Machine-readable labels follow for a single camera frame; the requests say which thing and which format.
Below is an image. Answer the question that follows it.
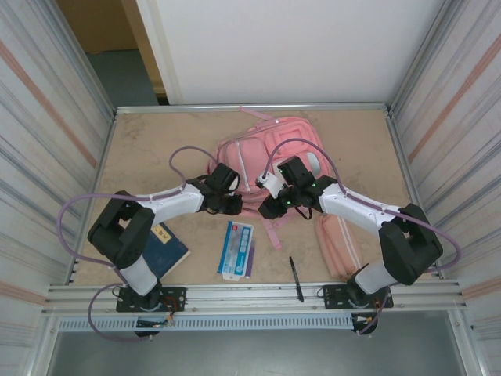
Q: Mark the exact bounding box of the pink student backpack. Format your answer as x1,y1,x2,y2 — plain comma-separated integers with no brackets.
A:
213,105,330,251

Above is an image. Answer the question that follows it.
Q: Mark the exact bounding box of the blue white ruler set package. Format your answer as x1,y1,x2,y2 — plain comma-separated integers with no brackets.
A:
217,220,254,282

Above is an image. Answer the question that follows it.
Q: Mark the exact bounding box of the pink pencil case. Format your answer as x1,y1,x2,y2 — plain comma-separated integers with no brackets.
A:
315,214,365,280

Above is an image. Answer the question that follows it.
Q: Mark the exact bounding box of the dark blue notebook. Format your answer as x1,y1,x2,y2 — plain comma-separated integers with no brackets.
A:
146,222,192,281

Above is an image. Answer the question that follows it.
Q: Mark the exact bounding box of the black pen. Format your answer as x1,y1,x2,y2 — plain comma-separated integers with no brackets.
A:
288,256,305,303

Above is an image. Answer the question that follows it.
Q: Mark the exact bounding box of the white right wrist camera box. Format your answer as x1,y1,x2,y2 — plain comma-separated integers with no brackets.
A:
256,172,287,199

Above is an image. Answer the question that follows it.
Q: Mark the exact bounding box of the aluminium table frame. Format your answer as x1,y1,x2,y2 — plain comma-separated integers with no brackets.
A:
42,102,469,314

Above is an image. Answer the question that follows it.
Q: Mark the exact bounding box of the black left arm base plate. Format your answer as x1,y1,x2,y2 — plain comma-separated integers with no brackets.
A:
116,285,188,313

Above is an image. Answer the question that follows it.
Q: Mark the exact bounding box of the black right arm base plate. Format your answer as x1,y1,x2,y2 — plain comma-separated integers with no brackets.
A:
320,284,392,310

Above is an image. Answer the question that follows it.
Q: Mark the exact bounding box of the brown wooden door frame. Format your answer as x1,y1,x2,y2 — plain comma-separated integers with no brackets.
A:
124,0,172,106

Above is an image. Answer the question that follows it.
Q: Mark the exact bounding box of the grey slotted cable duct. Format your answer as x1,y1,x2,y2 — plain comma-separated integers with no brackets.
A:
57,315,355,332

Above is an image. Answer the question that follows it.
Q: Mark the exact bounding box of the small circuit board with wires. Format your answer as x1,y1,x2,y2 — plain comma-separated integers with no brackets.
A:
135,319,175,329

